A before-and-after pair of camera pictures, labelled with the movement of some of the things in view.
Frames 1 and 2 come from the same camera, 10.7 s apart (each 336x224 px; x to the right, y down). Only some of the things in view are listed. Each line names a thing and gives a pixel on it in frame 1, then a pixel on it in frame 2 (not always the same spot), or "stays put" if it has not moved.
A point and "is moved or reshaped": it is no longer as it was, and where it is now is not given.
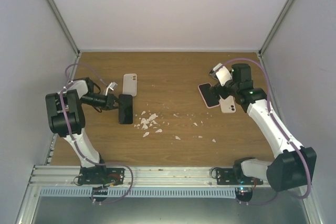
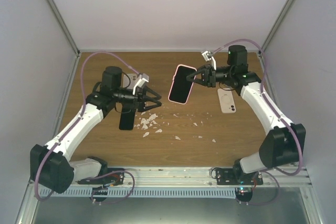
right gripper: [223, 95] → [208, 74]
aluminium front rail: [65, 177] stays put
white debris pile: [150, 120] stays put
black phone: [125, 109] is moved or reshaped
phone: [208, 95] → [181, 87]
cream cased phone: [228, 105] stays put
